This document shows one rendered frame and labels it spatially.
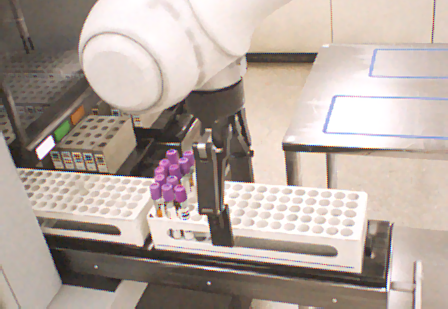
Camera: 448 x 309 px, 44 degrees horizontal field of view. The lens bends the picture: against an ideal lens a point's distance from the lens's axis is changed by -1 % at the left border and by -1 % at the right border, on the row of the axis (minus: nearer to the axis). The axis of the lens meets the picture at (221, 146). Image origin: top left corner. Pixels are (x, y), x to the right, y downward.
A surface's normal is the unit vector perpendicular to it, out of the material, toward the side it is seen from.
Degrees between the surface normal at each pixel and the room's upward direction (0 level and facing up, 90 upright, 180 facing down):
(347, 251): 90
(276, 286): 90
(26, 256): 90
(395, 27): 90
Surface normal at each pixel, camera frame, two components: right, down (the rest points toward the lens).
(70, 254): -0.30, 0.54
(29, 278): 0.94, 0.05
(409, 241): -0.14, -0.84
